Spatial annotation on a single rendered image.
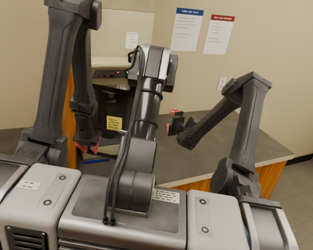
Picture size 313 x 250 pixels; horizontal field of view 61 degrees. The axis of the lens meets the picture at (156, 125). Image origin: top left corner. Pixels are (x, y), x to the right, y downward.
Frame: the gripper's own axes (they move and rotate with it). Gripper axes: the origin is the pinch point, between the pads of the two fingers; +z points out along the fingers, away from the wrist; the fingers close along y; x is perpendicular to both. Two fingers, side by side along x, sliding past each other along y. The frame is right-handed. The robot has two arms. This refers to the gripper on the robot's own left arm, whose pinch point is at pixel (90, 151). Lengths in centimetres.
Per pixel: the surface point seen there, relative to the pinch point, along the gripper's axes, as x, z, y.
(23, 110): -40, 16, 61
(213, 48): -120, 3, -50
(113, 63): -26.1, -27.5, -5.0
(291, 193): -125, 165, -155
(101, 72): -25.0, -23.4, 0.5
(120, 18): -41, -42, -5
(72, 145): -10.0, 8.3, 14.5
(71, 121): -12.5, -4.2, 13.0
